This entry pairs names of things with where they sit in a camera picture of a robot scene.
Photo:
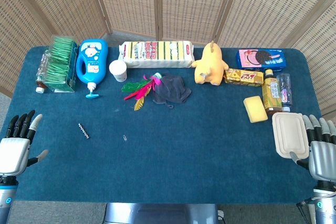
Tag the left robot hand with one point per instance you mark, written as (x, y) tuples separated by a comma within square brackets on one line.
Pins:
[(14, 151)]

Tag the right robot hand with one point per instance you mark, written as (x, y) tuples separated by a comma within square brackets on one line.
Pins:
[(321, 161)]

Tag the silver metal chain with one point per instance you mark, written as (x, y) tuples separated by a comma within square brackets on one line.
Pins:
[(84, 130)]

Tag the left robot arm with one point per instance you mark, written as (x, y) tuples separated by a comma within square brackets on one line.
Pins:
[(5, 199)]

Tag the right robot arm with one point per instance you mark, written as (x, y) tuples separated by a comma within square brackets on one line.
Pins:
[(324, 200)]

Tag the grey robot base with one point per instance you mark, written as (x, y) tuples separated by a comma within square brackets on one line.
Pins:
[(161, 213)]

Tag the silver paper clip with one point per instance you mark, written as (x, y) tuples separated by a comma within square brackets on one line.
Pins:
[(125, 138)]

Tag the beige lunch box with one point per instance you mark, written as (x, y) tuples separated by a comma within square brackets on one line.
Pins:
[(290, 134)]

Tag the clear bottle purple label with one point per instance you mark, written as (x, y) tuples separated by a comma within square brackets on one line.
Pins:
[(285, 91)]

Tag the tea drink bottle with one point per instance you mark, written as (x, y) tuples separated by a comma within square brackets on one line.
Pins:
[(272, 93)]

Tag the yellow sponge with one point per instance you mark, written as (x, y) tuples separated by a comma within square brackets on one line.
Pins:
[(255, 109)]

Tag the clear plastic water bottle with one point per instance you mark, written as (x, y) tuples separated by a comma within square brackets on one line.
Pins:
[(42, 70)]

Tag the green tea bag box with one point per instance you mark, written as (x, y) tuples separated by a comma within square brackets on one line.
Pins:
[(61, 64)]

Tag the yellow biscuit package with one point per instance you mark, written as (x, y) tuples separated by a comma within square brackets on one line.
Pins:
[(244, 77)]

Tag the blue cookie box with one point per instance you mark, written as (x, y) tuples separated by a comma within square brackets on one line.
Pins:
[(261, 58)]

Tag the blue detergent bottle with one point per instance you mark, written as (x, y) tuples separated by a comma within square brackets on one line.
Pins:
[(92, 60)]

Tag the white paper cup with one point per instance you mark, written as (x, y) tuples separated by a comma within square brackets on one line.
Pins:
[(118, 70)]

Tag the colourful feather shuttlecock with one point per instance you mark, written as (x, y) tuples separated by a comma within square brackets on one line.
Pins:
[(141, 89)]

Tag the yellow plush toy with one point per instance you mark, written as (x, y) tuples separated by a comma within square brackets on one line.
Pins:
[(211, 64)]

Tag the blue table cloth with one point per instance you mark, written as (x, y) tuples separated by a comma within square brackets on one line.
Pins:
[(162, 155)]

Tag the dark grey cloth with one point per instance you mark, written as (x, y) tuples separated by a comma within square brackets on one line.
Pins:
[(172, 89)]

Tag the sponge multipack in plastic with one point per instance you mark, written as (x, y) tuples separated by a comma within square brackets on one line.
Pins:
[(157, 54)]

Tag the woven folding screen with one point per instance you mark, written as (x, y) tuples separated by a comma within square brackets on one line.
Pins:
[(168, 3)]

